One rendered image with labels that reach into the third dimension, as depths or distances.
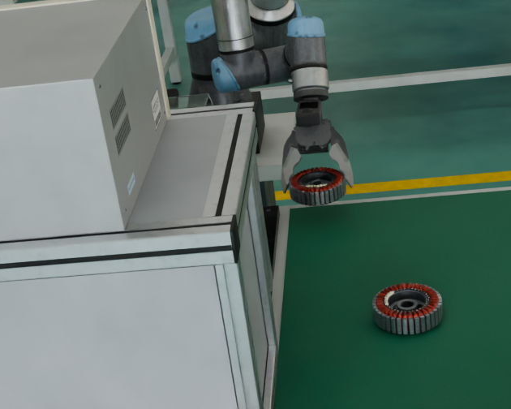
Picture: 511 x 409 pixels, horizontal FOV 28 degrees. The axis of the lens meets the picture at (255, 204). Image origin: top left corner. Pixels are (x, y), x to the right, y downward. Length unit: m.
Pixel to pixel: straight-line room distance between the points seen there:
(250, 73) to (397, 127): 2.30
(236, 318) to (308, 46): 0.88
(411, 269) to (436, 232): 0.14
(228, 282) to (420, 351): 0.44
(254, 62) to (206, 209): 0.87
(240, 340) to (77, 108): 0.36
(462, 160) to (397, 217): 2.04
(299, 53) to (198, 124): 0.53
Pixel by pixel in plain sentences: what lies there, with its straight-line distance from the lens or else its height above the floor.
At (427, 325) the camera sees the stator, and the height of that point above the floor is 0.77.
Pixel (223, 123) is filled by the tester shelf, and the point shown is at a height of 1.11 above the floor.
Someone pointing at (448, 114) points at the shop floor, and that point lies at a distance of 4.48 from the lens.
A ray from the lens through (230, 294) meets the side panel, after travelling 1.29.
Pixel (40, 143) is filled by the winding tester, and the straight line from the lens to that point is 1.25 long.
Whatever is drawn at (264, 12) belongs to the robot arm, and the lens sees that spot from 2.31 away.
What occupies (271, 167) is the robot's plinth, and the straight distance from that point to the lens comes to 2.30.
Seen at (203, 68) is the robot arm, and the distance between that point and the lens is 2.34.
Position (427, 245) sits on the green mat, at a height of 0.75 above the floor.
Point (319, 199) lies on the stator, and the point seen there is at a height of 0.81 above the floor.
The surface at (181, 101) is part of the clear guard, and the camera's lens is 1.83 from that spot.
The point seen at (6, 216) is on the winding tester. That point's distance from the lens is 1.31.
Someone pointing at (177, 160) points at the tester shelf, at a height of 1.11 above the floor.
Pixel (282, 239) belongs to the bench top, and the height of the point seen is 0.75.
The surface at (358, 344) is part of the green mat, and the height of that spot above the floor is 0.75.
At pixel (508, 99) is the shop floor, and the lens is 4.61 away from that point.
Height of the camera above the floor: 1.68
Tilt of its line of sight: 26 degrees down
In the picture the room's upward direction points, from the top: 8 degrees counter-clockwise
